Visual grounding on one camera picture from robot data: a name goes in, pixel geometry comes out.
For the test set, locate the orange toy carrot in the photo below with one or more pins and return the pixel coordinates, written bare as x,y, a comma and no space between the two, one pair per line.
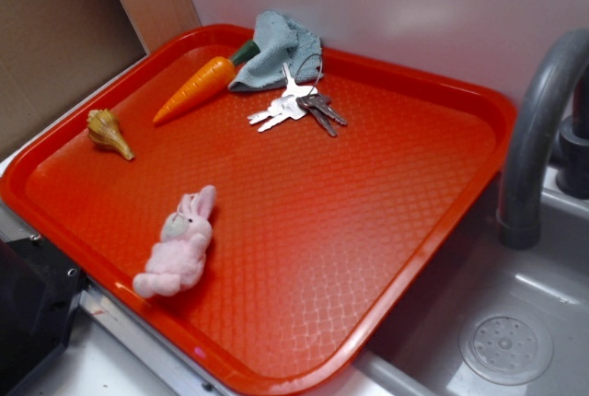
211,79

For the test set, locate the grey faucet spout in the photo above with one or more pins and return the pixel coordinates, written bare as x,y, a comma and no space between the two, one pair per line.
547,103

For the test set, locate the dark key pair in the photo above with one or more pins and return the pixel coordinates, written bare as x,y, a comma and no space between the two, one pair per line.
318,106

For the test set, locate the pink plush bunny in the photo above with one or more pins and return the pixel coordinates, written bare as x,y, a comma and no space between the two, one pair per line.
177,261

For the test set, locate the dark faucet handle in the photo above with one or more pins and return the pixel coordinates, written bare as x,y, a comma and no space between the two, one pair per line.
572,178

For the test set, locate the grey sink basin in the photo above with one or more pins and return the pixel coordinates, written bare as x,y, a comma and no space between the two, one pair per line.
416,351

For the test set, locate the red plastic tray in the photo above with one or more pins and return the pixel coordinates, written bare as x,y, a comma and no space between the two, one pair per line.
315,237

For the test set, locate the tan seashell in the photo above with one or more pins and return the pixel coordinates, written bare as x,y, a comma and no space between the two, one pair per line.
103,129

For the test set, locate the blue cloth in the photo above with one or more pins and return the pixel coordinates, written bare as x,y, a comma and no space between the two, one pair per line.
281,40

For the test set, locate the silver key bunch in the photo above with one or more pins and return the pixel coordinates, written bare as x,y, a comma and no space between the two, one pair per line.
285,107

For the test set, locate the sink drain strainer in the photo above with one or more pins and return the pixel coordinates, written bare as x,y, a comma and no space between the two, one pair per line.
505,345

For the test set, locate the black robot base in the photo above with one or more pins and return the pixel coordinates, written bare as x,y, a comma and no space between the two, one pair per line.
40,292

